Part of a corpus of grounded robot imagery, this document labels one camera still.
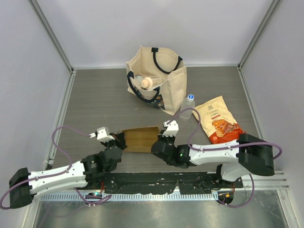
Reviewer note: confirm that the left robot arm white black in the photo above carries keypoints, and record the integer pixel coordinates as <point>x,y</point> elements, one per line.
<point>87,173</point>

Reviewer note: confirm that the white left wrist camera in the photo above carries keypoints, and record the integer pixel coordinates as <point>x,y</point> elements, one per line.
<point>102,135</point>

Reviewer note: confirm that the beige canvas tote bag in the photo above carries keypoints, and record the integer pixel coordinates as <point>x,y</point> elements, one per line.
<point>166,64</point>

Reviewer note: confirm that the cassava chips snack bag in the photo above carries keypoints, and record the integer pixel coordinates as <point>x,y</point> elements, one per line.
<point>217,121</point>

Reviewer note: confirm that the clear plastic water bottle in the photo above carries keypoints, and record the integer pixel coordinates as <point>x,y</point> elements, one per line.
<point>187,103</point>

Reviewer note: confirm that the peach capped bottle in bag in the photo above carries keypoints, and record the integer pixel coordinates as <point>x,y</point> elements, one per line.
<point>150,82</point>

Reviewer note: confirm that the white item in bag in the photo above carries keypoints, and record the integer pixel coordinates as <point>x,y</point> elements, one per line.
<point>139,77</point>

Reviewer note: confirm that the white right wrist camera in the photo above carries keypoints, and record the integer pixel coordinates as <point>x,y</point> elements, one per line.
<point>171,128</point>

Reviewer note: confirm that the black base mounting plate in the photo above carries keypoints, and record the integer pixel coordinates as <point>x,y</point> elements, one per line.
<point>160,183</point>

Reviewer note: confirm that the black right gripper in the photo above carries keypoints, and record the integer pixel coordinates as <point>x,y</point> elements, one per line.
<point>162,137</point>

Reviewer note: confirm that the white slotted cable duct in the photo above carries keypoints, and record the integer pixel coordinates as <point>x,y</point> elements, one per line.
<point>175,196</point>

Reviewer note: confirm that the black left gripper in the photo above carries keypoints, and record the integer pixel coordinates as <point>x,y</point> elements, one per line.
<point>119,139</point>

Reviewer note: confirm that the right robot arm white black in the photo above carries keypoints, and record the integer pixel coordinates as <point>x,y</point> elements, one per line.
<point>239,157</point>

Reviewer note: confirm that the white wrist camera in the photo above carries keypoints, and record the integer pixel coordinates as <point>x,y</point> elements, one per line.
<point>171,128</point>
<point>102,135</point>

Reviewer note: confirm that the brown cardboard box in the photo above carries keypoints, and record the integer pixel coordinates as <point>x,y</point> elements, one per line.
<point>140,139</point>

